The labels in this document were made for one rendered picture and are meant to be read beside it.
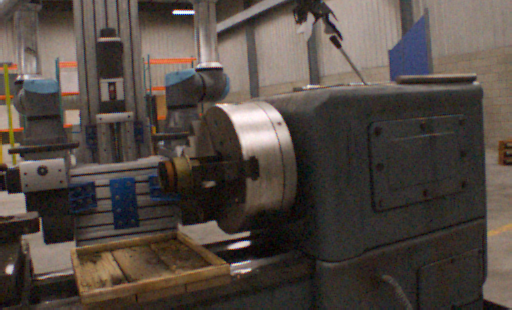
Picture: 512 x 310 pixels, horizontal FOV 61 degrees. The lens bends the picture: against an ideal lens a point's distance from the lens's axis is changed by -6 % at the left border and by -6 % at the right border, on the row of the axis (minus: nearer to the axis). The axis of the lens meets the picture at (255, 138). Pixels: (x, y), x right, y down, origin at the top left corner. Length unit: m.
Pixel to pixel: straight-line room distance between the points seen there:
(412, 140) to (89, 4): 1.29
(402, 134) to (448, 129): 0.17
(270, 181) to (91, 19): 1.11
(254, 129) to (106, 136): 0.85
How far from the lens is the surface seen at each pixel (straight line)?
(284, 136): 1.03
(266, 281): 1.03
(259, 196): 1.00
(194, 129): 1.14
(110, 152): 1.74
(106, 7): 1.89
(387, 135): 1.11
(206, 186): 1.10
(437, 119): 1.24
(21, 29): 1.83
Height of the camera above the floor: 1.21
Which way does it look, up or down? 3 degrees down
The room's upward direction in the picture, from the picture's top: 4 degrees counter-clockwise
